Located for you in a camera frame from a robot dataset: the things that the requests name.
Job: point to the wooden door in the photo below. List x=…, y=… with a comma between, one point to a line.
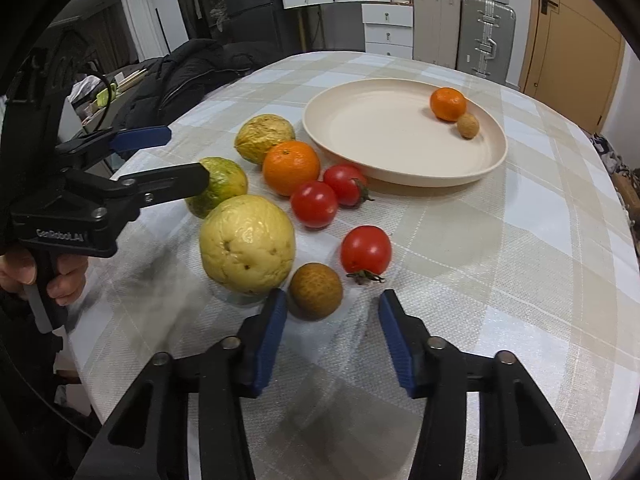
x=575, y=50

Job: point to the wrinkled yellow passion fruit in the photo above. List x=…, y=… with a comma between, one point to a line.
x=262, y=135

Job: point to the red tomato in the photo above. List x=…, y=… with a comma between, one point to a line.
x=366, y=252
x=345, y=184
x=314, y=204

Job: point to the small orange mandarin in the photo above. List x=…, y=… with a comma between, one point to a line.
x=447, y=104

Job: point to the small brown longan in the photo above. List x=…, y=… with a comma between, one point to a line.
x=468, y=126

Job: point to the beige suitcase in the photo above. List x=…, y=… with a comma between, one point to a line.
x=436, y=25

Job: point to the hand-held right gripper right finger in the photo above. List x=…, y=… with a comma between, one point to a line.
x=397, y=340

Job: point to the large orange mandarin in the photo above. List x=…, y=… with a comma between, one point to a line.
x=291, y=167

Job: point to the green object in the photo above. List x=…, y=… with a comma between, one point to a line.
x=111, y=91

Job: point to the large brown longan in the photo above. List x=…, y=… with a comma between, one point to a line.
x=316, y=291

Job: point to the beige round plate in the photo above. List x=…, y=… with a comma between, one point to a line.
x=380, y=130

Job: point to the silver suitcase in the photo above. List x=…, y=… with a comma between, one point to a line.
x=485, y=35

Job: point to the pale yellow passion fruit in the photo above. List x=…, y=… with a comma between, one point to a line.
x=247, y=244

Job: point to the brown curtain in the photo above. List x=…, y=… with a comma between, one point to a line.
x=105, y=42

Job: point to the grey refrigerator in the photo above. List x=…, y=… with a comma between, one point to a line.
x=260, y=5

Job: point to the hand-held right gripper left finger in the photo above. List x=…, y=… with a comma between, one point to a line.
x=270, y=340

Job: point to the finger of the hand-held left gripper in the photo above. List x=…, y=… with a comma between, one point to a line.
x=170, y=180
x=145, y=136

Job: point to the person's left hand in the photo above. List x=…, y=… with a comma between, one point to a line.
x=67, y=280

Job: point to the green yellow passion fruit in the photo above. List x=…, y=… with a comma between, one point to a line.
x=225, y=191

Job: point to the black padded jacket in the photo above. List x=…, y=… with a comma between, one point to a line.
x=185, y=75

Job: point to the white drawer chest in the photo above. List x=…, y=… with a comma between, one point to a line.
x=387, y=25

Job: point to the wooden shoe rack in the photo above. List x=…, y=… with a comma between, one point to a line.
x=627, y=190

